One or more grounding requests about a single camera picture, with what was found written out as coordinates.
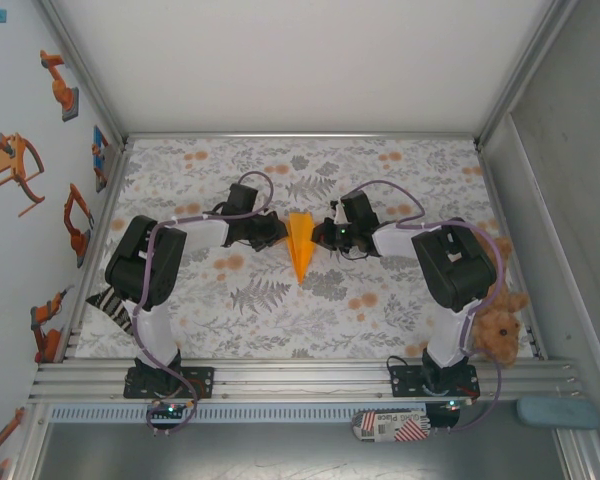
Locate orange square paper sheet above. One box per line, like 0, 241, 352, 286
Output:
286, 212, 318, 287

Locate floral print tablecloth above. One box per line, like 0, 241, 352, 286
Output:
73, 137, 540, 361

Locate black white striped cloth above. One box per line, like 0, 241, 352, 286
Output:
85, 285, 134, 335

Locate brown teddy bear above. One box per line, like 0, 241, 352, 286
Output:
472, 234, 530, 370

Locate blue orange machine sticker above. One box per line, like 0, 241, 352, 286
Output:
90, 124, 114, 195

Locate flag print pouch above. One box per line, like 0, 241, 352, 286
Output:
350, 408, 430, 444

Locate small circuit board green LED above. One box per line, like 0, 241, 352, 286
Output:
440, 397, 474, 415
147, 399, 199, 420

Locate orange curved gripper sticker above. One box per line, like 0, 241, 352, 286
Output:
0, 132, 47, 218

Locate blue-grey oval pad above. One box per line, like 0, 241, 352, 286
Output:
516, 396, 600, 430

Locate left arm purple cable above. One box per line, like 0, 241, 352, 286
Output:
131, 171, 275, 437

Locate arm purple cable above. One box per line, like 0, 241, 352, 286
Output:
352, 179, 511, 432
131, 171, 275, 437

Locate thin aluminium frame rail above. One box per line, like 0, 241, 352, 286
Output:
125, 131, 480, 142

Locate wide aluminium base rail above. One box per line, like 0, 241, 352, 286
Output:
27, 355, 580, 405

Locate aluminium side rail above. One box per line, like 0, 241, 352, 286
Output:
59, 142, 134, 362
476, 142, 549, 362

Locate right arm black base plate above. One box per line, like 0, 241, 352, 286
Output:
388, 363, 480, 400

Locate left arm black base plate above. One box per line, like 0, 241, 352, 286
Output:
123, 366, 216, 400

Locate white perforated cable duct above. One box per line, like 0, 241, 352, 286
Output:
47, 403, 431, 424

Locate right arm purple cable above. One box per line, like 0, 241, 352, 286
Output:
352, 179, 511, 432

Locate aluminium frame post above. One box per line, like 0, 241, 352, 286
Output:
473, 0, 580, 149
35, 0, 130, 149
9, 403, 54, 480
553, 427, 600, 480

